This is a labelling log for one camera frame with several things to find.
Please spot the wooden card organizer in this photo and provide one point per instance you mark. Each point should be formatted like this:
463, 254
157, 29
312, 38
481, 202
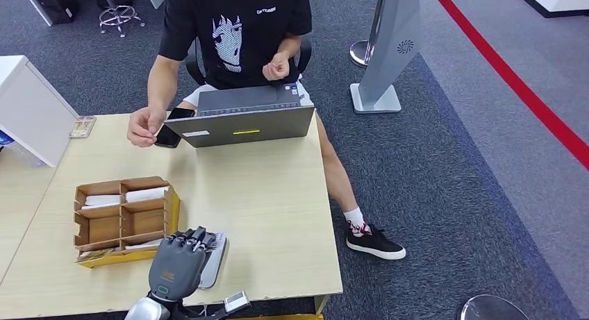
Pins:
138, 221

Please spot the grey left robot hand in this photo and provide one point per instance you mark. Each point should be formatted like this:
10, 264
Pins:
177, 267

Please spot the white cabinet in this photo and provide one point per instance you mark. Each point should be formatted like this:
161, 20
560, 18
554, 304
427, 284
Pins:
32, 111

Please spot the person's right hand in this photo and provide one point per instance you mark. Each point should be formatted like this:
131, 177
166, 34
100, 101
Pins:
145, 125

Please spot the white card stack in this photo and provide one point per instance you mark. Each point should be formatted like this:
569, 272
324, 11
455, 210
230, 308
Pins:
102, 200
146, 194

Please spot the grey kiosk stand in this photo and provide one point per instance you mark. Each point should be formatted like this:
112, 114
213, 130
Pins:
391, 46

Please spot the person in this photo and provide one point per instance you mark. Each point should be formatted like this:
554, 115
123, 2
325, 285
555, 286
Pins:
239, 14

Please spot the blue object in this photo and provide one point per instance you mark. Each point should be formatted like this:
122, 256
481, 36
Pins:
5, 137

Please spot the chrome stanchion post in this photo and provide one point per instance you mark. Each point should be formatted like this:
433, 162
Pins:
358, 53

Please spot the grey laptop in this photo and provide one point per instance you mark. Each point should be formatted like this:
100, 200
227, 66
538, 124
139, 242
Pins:
239, 127

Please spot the chrome base stool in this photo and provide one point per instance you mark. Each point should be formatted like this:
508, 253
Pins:
117, 15

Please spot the black bag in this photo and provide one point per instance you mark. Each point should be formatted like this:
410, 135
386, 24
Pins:
55, 3

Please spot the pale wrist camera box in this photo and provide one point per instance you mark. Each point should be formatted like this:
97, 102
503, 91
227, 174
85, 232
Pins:
236, 302

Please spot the grey card reader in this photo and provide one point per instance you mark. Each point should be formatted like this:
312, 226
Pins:
214, 269

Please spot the chrome dome base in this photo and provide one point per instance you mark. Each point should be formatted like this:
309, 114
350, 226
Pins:
492, 308

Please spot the black smartphone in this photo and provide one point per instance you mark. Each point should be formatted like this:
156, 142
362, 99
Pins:
168, 136

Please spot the person's left hand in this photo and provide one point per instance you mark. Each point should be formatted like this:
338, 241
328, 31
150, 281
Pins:
277, 67

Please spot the red floor tape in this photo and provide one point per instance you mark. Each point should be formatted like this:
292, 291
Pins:
506, 74

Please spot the gold patterned key card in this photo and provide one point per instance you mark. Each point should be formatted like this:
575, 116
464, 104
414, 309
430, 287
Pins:
96, 255
83, 127

